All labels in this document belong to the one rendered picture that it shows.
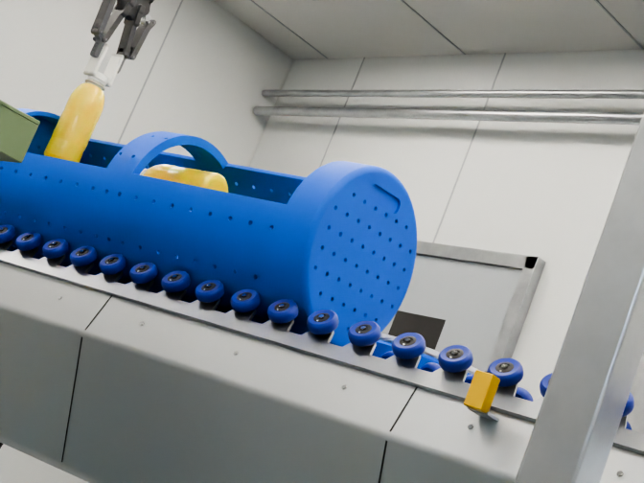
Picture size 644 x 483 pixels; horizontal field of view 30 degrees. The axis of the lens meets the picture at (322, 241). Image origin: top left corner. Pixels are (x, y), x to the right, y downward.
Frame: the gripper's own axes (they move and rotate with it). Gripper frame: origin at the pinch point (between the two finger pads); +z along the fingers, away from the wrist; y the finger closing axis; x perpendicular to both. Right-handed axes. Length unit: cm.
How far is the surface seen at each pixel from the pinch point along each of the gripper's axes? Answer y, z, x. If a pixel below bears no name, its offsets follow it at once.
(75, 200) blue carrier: -12.7, 31.2, -24.7
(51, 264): -10.2, 42.5, -22.7
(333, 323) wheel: -10, 40, -83
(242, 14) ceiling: 355, -207, 351
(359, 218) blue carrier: -4, 22, -76
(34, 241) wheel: -10.1, 39.3, -15.7
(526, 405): -11, 43, -116
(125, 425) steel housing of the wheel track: -10, 63, -53
